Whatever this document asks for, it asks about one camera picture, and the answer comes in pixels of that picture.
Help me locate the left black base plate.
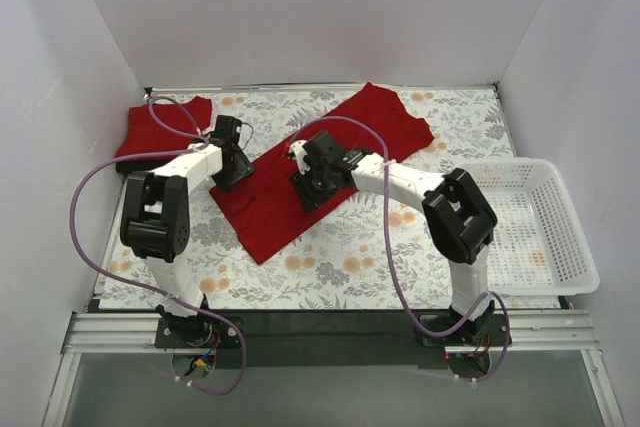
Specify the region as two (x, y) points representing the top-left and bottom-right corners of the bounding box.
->
(154, 316), (243, 349)

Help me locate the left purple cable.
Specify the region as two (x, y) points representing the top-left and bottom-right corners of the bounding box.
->
(68, 95), (249, 396)

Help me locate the white plastic laundry basket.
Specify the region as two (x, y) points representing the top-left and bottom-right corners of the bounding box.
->
(461, 157), (600, 296)

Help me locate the floral patterned table mat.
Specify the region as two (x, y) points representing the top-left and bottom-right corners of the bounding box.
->
(95, 87), (514, 310)

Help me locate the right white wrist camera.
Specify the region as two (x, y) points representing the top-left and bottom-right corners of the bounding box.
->
(284, 140), (310, 174)

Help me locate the folded red t shirt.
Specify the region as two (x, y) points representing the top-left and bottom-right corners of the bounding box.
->
(116, 96), (212, 157)

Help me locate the purple cable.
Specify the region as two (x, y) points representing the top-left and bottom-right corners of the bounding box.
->
(287, 115), (512, 384)
(68, 95), (249, 396)

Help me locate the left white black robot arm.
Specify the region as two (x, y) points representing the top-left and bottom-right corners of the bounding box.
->
(120, 115), (255, 347)

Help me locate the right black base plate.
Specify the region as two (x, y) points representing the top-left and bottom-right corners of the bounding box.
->
(414, 309), (512, 348)

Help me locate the red t shirt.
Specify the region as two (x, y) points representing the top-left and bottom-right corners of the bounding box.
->
(116, 96), (212, 157)
(210, 83), (434, 264)

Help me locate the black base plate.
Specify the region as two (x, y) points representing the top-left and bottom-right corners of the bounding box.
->
(154, 316), (243, 349)
(414, 309), (512, 348)

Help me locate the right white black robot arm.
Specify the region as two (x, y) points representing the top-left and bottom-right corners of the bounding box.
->
(286, 131), (497, 345)

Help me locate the aluminium front rail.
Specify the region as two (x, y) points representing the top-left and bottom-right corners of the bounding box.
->
(62, 309), (600, 354)

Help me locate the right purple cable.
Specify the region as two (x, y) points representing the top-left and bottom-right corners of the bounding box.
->
(287, 115), (512, 384)

